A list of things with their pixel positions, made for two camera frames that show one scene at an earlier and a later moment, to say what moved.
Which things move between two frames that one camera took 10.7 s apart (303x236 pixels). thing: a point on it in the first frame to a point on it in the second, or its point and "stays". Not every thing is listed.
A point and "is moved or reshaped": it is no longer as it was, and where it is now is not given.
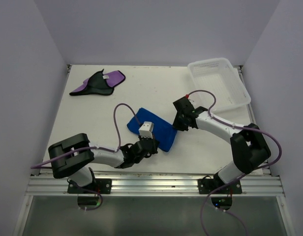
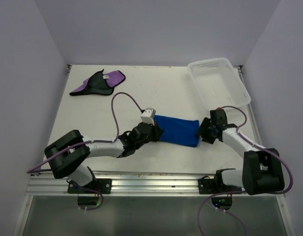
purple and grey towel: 101,83 stays
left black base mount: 98,186 stays
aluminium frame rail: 153,184 stays
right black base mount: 207,185 stays
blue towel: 164,131 is moved or reshaped
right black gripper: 177,126 to 206,122
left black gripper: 154,149 to 157,131
